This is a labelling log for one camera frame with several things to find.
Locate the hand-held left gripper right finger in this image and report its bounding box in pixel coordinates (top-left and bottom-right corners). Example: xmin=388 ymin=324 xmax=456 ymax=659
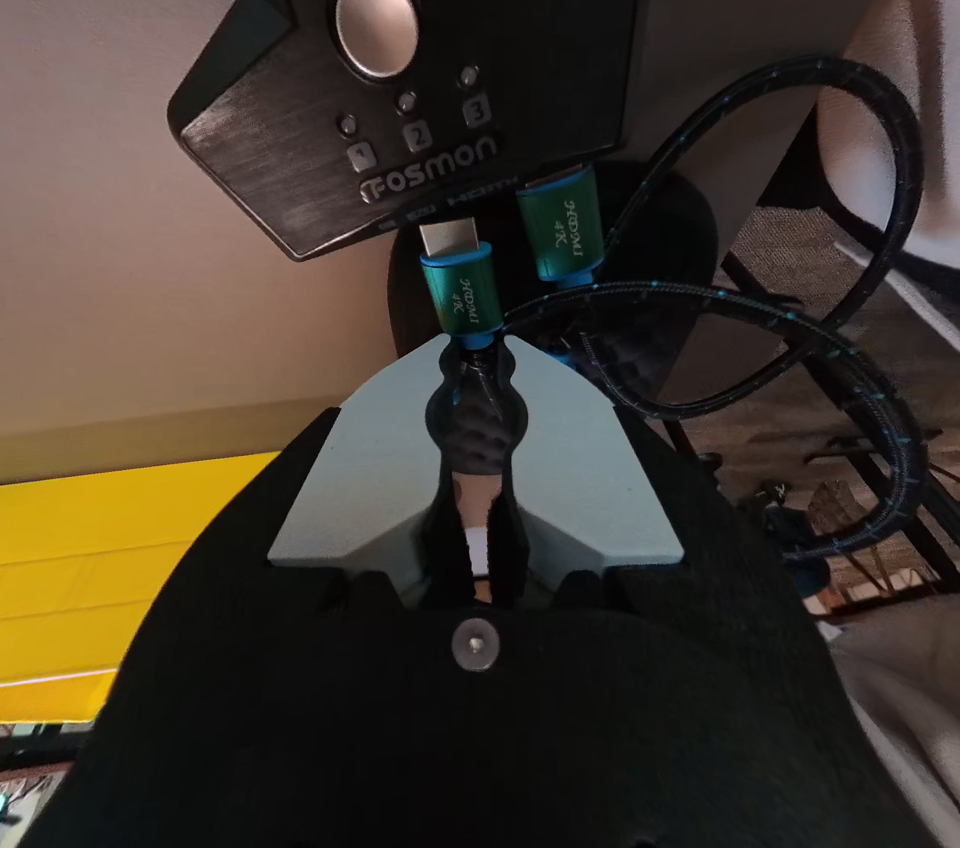
xmin=504 ymin=334 xmax=687 ymax=570

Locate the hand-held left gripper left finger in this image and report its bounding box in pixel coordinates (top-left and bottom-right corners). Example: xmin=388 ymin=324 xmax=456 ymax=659
xmin=267 ymin=334 xmax=455 ymax=570

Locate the yellow plastic bin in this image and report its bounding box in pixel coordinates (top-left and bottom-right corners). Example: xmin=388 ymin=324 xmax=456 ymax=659
xmin=0 ymin=452 xmax=285 ymax=725

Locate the black HDMI switch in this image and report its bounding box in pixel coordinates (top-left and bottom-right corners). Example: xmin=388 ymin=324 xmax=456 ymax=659
xmin=166 ymin=0 xmax=658 ymax=263

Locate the grey desk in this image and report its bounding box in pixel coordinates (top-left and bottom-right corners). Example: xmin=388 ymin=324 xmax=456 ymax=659
xmin=0 ymin=0 xmax=939 ymax=483

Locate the person's cream hoodie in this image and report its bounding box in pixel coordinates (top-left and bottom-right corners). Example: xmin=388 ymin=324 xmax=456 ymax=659
xmin=813 ymin=0 xmax=960 ymax=272

